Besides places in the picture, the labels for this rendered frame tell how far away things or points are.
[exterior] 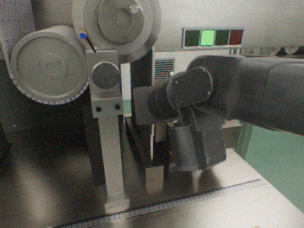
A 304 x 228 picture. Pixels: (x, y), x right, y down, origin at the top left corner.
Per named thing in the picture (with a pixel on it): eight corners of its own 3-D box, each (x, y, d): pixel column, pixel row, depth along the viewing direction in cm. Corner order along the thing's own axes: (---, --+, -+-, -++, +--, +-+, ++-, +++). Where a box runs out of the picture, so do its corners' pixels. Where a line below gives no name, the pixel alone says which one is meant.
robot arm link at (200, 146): (258, 59, 24) (207, 61, 19) (282, 157, 23) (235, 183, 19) (189, 85, 34) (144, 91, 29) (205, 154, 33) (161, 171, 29)
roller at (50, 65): (21, 105, 36) (0, 31, 31) (45, 71, 58) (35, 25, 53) (91, 98, 39) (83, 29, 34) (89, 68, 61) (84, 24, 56)
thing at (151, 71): (151, 135, 46) (152, 49, 38) (130, 98, 67) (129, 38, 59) (154, 135, 46) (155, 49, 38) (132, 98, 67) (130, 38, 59)
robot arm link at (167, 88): (206, 65, 27) (164, 72, 25) (218, 118, 26) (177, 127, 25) (184, 79, 33) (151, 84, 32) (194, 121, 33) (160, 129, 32)
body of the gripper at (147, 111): (187, 119, 40) (207, 116, 32) (135, 125, 37) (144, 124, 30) (183, 85, 40) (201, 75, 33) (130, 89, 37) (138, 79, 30)
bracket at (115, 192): (105, 210, 42) (85, 55, 29) (103, 187, 47) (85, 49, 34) (129, 205, 43) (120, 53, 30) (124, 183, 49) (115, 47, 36)
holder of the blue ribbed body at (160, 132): (155, 142, 48) (155, 123, 46) (135, 105, 68) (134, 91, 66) (168, 140, 49) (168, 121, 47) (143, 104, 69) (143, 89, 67)
